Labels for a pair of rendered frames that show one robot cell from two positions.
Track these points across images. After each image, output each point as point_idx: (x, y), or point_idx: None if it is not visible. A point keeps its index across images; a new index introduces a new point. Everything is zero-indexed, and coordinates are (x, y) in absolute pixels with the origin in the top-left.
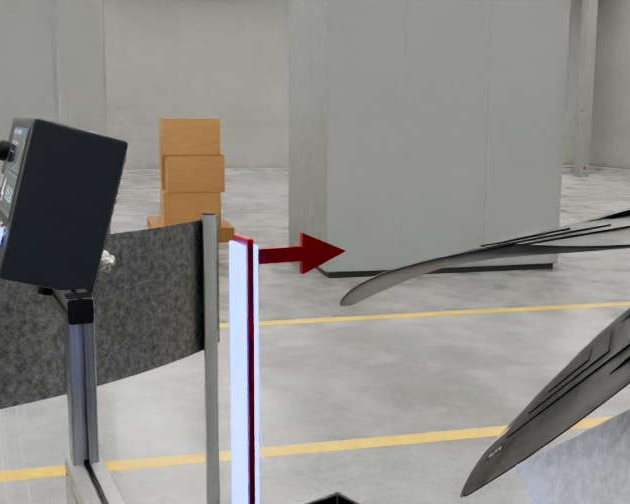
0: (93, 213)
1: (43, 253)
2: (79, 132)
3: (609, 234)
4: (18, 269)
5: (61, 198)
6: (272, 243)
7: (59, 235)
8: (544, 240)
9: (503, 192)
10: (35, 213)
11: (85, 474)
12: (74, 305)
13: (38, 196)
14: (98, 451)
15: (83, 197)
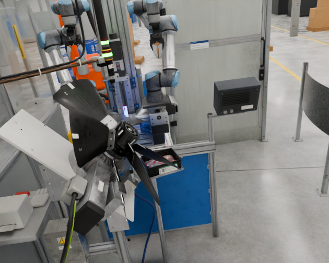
0: (216, 101)
1: (214, 105)
2: (215, 86)
3: (117, 122)
4: (213, 106)
5: (215, 96)
6: None
7: (215, 103)
8: (120, 119)
9: None
10: (214, 97)
11: (204, 141)
12: (207, 115)
13: (214, 95)
14: (209, 140)
15: (216, 97)
